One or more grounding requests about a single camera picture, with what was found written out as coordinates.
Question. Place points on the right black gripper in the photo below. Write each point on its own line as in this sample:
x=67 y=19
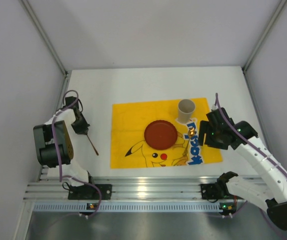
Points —
x=204 y=133

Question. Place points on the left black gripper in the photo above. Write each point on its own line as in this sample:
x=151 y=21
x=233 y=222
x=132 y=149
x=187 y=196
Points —
x=81 y=125

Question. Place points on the gold spoon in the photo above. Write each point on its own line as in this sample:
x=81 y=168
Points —
x=191 y=132

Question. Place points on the beige paper cup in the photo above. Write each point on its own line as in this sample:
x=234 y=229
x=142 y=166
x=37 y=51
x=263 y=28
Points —
x=186 y=108

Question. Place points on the gold fork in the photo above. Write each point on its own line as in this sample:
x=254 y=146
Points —
x=94 y=148

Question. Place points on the red round plate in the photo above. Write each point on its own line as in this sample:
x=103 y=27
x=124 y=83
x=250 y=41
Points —
x=160 y=134

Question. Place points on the yellow pikachu cloth placemat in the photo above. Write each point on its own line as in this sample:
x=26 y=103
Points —
x=129 y=149

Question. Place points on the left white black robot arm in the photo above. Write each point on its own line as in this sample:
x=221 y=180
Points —
x=57 y=140

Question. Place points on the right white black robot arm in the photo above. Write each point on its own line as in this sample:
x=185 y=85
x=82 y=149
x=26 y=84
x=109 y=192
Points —
x=272 y=198

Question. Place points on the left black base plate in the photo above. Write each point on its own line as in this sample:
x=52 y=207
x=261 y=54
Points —
x=86 y=192

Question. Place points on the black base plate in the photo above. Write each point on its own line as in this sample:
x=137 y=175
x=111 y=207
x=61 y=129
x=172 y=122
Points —
x=86 y=192
x=216 y=191

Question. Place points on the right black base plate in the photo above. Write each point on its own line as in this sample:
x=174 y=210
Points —
x=216 y=191

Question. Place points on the aluminium mounting rail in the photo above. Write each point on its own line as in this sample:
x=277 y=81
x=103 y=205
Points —
x=128 y=188

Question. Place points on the perforated cable duct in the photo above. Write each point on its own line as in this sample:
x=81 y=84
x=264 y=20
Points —
x=134 y=207

